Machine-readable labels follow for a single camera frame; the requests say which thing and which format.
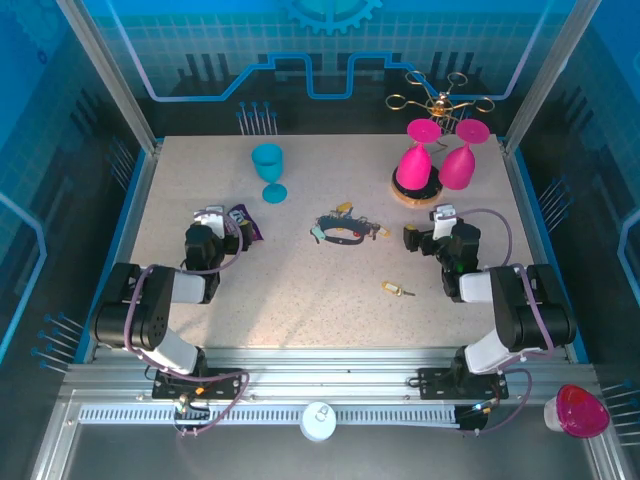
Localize yellow tagged key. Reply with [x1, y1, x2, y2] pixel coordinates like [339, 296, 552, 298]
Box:
[380, 280, 417, 298]

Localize black keyring key bunch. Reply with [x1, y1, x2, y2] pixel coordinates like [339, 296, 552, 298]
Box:
[308, 200, 392, 246]

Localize purple snack packet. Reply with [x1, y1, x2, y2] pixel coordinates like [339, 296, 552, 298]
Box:
[227, 203, 264, 244]

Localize pink plastic goblet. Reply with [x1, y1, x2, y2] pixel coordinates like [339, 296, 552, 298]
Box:
[438, 118, 491, 192]
[397, 118, 444, 191]

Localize teal plastic goblet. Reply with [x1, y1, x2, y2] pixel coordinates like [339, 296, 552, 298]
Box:
[250, 143, 289, 206]

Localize white tin can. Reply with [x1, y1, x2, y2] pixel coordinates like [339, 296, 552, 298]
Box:
[299, 401, 339, 442]

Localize pink lidded white cup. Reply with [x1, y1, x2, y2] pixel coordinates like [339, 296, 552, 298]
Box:
[543, 383, 611, 440]

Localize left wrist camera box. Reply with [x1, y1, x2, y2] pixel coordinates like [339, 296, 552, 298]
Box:
[193, 204, 226, 239]

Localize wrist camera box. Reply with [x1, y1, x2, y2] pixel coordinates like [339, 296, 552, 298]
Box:
[193, 204, 226, 239]
[429, 203, 457, 240]

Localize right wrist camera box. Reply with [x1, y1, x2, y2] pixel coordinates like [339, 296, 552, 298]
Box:
[429, 203, 457, 240]

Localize gold wire glass rack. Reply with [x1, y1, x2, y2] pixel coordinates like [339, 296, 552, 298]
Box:
[384, 70, 496, 205]

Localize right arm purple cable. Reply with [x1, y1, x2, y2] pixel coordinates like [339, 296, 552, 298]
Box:
[452, 207, 555, 435]

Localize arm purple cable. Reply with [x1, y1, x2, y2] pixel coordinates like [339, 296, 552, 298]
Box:
[123, 208, 250, 439]
[452, 207, 555, 435]

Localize aluminium side rail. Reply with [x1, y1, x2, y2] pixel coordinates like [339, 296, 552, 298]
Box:
[499, 142, 591, 364]
[82, 142, 164, 364]

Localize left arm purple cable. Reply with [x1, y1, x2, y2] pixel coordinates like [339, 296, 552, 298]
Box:
[123, 208, 250, 439]

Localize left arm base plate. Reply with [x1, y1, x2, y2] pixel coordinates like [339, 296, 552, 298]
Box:
[151, 367, 245, 401]

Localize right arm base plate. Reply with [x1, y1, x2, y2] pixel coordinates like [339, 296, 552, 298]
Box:
[417, 367, 510, 401]

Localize aluminium mounting rail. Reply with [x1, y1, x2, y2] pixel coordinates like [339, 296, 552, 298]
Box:
[64, 347, 596, 404]

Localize white slotted cable duct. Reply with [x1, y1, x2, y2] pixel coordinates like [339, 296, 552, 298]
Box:
[78, 404, 464, 427]

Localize aluminium frame post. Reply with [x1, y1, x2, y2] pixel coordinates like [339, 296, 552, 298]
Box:
[55, 0, 164, 154]
[502, 0, 604, 154]

